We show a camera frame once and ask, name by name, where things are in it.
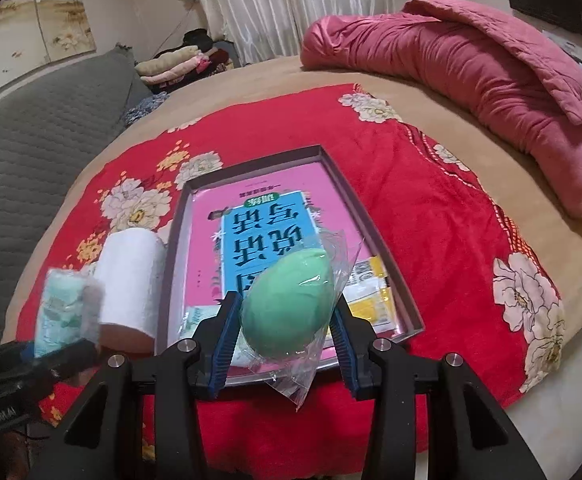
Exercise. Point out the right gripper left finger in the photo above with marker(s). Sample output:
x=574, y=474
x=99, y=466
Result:
x=138, y=419

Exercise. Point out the small light green tissue pack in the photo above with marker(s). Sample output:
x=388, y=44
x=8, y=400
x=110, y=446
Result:
x=69, y=311

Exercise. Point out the white toilet paper roll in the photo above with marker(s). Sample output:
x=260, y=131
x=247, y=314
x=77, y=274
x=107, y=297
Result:
x=130, y=268

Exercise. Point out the green sponge egg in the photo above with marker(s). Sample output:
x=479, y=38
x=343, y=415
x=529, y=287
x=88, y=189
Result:
x=286, y=312

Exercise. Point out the red floral blanket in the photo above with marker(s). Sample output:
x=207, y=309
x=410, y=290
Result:
x=479, y=287

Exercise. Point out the yellow white paper leaflet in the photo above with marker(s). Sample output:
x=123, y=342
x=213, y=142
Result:
x=369, y=296

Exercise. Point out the beige bed sheet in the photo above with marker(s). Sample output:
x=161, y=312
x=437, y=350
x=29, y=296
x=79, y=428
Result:
x=511, y=178

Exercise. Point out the grey quilted headboard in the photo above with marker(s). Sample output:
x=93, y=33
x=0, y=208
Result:
x=50, y=130

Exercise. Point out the dark brown box tray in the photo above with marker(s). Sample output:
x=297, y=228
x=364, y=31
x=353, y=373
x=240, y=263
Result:
x=205, y=173

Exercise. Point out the pink book with blue panel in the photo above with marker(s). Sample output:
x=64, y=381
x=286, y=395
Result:
x=232, y=232

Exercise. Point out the blue patterned cloth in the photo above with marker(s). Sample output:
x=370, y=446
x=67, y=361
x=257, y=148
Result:
x=144, y=108

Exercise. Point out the pink red quilt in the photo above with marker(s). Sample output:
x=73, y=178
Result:
x=514, y=80

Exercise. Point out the stack of folded clothes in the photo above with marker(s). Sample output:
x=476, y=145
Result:
x=199, y=56

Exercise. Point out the wall painting panels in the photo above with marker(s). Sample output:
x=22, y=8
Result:
x=37, y=33

